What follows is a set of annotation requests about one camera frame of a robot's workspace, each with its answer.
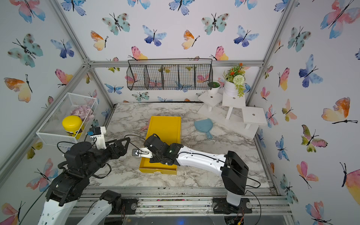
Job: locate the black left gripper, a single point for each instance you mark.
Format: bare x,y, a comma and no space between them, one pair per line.
122,150

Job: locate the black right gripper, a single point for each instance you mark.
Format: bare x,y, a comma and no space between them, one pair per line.
153,161

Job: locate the yellow plastic drawer box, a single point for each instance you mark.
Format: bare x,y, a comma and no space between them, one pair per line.
169,130

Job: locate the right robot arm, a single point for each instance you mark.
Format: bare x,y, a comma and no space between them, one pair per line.
230,167

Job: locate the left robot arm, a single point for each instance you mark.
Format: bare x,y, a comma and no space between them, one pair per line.
83,161

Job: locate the pink flower bunch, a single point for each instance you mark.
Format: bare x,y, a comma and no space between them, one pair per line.
85,113

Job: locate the blue plastic dustpan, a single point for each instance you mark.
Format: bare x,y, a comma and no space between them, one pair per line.
204,126

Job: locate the yellow lidded jar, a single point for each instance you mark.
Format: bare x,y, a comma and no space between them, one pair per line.
74,126

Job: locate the white stepped plant stand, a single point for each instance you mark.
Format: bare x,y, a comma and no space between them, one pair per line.
232,112

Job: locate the small white pot green plant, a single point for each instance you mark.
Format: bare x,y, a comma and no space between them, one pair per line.
214,88

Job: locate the white pot with flowers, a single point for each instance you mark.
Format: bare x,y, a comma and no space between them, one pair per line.
235,81

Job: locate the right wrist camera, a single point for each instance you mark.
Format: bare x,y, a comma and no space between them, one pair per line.
142,152

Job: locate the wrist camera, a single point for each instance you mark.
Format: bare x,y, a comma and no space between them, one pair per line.
98,136
142,152

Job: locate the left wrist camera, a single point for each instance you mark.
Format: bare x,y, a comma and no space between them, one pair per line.
98,136

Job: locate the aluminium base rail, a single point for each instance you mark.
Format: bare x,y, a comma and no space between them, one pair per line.
186,201

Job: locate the white wire mesh basket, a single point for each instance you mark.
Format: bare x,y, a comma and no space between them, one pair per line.
52,132

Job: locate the black wire wall basket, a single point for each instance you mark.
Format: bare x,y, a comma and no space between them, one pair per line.
169,74

